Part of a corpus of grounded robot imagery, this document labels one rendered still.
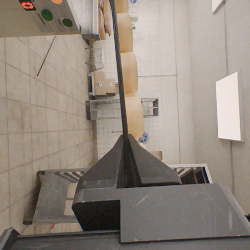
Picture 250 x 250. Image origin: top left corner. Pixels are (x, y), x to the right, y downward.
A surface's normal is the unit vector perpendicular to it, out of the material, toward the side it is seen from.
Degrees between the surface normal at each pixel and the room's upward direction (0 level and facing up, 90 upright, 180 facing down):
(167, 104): 90
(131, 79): 88
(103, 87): 86
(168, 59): 90
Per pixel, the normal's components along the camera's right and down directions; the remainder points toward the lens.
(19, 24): 0.04, 0.98
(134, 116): 0.00, 0.04
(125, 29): 0.03, 0.29
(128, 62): -0.02, -0.18
